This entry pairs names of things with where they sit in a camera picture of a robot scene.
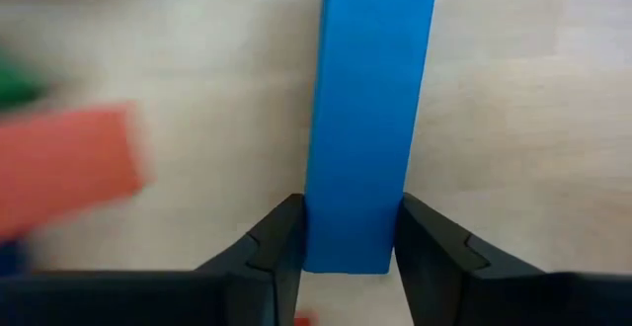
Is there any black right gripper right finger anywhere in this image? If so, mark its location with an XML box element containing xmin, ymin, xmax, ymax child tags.
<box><xmin>393</xmin><ymin>192</ymin><xmax>632</xmax><ymax>326</ymax></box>

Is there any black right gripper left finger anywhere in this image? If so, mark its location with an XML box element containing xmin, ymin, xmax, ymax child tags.
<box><xmin>0</xmin><ymin>193</ymin><xmax>307</xmax><ymax>326</ymax></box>

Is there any blue long block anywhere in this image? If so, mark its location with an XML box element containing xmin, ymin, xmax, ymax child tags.
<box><xmin>302</xmin><ymin>0</ymin><xmax>439</xmax><ymax>276</ymax></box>

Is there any green long block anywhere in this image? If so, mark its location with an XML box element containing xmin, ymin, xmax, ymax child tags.
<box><xmin>0</xmin><ymin>51</ymin><xmax>48</xmax><ymax>113</ymax></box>

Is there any red long block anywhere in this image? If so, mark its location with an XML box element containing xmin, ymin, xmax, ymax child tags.
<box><xmin>0</xmin><ymin>102</ymin><xmax>152</xmax><ymax>243</ymax></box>

